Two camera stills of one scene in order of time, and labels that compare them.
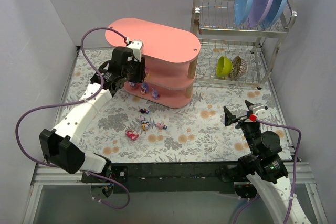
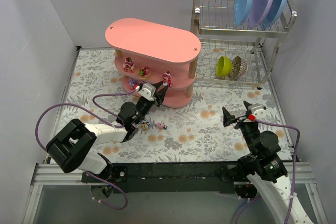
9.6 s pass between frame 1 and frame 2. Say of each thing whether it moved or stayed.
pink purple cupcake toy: stayed
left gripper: moved
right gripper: stayed
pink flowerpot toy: stayed
